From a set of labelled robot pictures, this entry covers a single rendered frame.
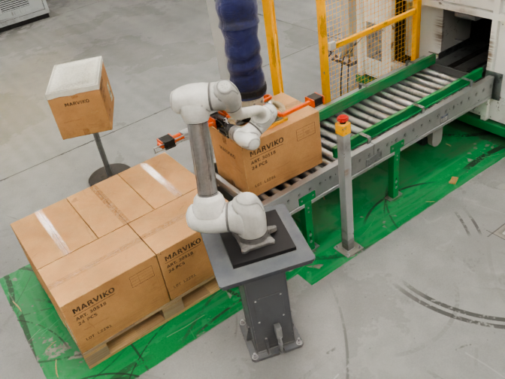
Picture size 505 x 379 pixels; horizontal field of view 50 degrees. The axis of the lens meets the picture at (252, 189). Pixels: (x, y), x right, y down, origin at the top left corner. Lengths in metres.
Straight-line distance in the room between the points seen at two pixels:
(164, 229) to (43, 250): 0.75
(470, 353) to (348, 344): 0.66
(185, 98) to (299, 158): 1.27
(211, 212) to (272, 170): 0.90
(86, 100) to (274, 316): 2.30
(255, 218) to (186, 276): 0.95
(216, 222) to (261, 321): 0.70
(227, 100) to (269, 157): 1.00
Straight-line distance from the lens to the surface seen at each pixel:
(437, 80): 4.83
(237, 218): 2.69
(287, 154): 3.52
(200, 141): 2.61
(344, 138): 3.32
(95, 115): 4.51
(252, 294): 2.96
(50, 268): 3.49
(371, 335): 3.39
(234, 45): 3.20
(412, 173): 4.61
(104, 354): 3.56
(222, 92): 2.49
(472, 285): 3.71
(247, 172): 3.39
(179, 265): 3.42
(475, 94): 4.65
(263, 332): 3.21
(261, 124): 3.04
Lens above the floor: 2.64
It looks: 36 degrees down
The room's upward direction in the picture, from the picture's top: 10 degrees counter-clockwise
